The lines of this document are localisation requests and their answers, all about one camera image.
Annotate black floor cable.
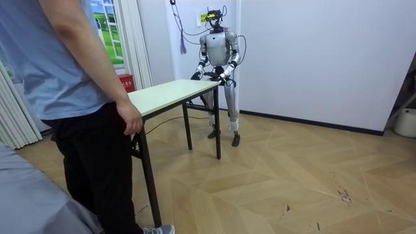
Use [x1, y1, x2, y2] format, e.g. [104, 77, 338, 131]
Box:
[145, 114, 211, 136]

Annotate white bucket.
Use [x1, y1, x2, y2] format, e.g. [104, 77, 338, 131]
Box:
[393, 108, 416, 139]

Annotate landscape window poster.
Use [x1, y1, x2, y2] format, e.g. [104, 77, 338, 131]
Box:
[88, 0, 125, 66]

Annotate white table with black legs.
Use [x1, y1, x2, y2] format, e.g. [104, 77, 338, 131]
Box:
[127, 79, 223, 228]

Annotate cable bundle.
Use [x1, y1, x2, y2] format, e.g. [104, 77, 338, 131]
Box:
[168, 0, 213, 55]

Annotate grey bed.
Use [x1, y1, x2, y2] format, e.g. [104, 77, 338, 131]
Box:
[0, 142, 105, 234]

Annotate red box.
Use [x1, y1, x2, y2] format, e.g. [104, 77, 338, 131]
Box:
[118, 73, 137, 94]

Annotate robot body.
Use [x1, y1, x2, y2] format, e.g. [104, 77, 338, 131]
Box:
[203, 5, 247, 81]

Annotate robot legs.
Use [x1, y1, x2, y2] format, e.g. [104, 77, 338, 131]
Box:
[200, 66, 242, 148]

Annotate white pleated curtain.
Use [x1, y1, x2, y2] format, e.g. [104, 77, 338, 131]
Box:
[112, 0, 154, 91]
[0, 60, 44, 151]

